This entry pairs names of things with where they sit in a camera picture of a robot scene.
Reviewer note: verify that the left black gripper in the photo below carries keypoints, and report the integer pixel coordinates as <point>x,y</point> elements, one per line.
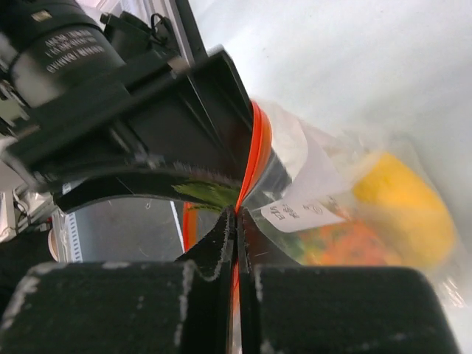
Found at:
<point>144,130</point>

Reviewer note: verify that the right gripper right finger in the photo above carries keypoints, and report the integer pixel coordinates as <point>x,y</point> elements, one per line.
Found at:
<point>289,308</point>

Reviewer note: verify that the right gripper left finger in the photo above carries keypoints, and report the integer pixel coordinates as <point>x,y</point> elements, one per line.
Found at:
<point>182,306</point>

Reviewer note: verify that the green toy leafy vegetable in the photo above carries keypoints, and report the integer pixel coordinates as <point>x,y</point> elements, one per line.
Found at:
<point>351,243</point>

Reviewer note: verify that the clear zip top bag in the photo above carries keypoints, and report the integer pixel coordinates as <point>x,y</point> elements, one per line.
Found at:
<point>300,177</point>

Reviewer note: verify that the yellow toy mango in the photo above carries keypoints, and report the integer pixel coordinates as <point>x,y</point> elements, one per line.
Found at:
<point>421,224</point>

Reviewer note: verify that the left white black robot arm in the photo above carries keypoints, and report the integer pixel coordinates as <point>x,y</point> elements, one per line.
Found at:
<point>49,48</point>

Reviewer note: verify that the white slotted cable duct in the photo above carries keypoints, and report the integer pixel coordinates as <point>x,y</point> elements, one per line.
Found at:
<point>67,239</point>

